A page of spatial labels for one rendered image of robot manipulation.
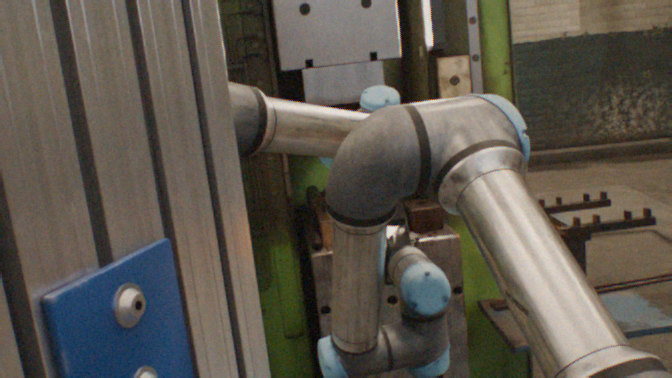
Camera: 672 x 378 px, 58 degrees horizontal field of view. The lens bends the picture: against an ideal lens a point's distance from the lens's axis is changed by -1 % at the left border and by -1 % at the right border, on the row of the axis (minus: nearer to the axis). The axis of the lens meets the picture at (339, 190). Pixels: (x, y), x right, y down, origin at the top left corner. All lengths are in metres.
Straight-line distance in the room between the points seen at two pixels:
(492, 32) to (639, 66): 6.31
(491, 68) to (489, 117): 1.01
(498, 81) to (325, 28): 0.53
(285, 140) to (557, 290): 0.41
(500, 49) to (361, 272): 1.07
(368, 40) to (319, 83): 0.16
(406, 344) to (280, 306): 0.81
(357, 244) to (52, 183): 0.61
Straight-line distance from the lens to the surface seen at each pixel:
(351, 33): 1.55
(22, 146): 0.24
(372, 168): 0.74
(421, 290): 0.98
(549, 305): 0.64
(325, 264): 1.54
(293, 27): 1.54
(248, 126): 0.79
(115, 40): 0.28
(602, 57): 7.89
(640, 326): 1.60
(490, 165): 0.73
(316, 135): 0.88
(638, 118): 8.07
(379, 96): 1.17
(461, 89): 1.73
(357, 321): 0.92
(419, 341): 1.03
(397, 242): 1.15
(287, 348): 1.83
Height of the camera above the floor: 1.34
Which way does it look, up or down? 11 degrees down
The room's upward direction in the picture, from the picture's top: 7 degrees counter-clockwise
